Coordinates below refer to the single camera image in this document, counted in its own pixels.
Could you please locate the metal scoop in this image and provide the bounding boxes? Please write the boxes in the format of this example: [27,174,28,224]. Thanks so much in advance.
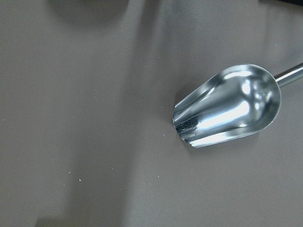
[172,64,303,148]

